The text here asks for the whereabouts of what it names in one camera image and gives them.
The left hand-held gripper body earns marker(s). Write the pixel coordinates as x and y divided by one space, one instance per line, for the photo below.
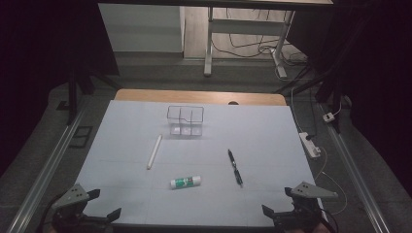
69 195

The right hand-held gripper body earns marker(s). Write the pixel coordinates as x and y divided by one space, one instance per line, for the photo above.
311 191

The black pen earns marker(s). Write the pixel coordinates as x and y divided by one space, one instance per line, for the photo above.
235 167

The clear plastic desk organizer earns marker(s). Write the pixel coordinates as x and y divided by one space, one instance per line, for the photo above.
185 119

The person's right hand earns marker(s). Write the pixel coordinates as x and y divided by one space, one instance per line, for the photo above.
321 227

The white power strip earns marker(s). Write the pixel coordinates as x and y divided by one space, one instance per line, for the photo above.
309 144

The light blue table mat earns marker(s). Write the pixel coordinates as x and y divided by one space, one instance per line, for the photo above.
200 200

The white pen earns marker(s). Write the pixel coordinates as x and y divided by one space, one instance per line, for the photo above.
154 152

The small white adapter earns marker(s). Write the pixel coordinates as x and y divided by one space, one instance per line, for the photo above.
328 117

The white green glue stick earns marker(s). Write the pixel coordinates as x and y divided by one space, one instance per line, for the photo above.
185 182

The black stand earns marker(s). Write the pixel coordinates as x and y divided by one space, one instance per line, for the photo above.
73 93
327 87

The wooden table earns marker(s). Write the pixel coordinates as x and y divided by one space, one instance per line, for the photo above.
194 96

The metal floor rail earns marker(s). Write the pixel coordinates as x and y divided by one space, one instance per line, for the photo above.
356 181
45 174

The white desk frame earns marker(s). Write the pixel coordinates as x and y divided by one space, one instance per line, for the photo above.
243 26

